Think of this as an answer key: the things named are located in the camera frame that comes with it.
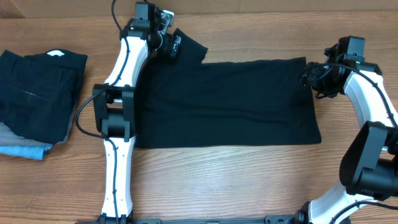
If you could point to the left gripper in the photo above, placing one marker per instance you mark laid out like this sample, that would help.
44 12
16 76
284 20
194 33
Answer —
166 47

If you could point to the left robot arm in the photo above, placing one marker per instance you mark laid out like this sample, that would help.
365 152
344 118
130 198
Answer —
143 36

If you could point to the folded black garment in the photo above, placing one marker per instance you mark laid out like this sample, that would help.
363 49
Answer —
39 93

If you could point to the black t-shirt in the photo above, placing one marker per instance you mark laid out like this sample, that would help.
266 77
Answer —
190 103

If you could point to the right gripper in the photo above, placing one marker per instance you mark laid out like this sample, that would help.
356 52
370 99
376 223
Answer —
310 78

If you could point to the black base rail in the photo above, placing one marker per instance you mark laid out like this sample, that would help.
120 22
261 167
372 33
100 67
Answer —
269 219

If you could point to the folded blue garment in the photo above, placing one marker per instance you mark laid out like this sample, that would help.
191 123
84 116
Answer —
29 152

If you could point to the folded grey garment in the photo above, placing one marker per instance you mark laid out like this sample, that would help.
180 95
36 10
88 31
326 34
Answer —
8 138

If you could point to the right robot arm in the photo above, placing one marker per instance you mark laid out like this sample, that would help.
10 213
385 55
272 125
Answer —
368 170

